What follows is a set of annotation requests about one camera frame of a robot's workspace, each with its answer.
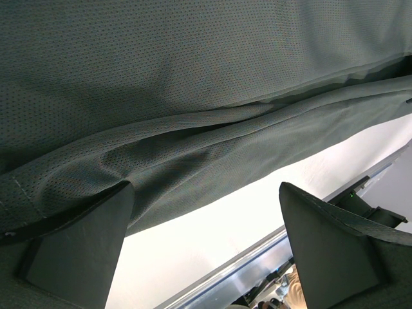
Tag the aluminium mounting rail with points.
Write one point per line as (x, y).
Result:
(237, 276)

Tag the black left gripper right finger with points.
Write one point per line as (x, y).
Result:
(344, 260)

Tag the grey t shirt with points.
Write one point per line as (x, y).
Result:
(188, 101)

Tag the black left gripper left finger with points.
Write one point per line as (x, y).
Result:
(67, 260)

